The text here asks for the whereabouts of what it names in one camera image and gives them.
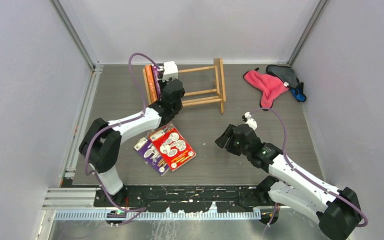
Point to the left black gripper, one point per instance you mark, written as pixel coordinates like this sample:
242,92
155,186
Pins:
165,84

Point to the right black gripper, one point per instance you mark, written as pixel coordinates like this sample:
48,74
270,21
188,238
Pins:
222,141

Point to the orange treehouse book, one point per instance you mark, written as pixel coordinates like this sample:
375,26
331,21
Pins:
150,84

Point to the floral Alcott book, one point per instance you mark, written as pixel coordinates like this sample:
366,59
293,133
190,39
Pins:
161,83

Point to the purple book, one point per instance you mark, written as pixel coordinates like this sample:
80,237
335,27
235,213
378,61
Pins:
156,72
145,148

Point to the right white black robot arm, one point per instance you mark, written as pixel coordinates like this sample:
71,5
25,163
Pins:
337,212

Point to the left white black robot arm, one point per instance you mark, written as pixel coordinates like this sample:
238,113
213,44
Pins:
101,144

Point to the red cartoon book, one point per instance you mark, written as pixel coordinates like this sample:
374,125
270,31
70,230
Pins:
172,146

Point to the wooden book rack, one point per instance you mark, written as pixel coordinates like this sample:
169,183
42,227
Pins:
203,85

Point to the pink cloth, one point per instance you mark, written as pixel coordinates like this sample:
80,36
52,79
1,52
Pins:
271,87

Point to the blue cloth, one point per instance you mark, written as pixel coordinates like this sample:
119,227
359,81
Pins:
298,93

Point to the grey cloth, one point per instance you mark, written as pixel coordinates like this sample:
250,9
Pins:
285,73

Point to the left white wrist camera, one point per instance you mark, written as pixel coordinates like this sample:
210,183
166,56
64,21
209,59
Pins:
170,71

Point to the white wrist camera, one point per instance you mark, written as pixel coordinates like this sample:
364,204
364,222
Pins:
248,119
170,71

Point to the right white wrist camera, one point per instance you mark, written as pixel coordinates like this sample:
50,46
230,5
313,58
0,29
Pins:
248,119

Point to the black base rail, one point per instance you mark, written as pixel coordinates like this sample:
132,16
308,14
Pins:
194,198

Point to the slotted cable duct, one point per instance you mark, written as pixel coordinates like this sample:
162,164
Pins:
118,215

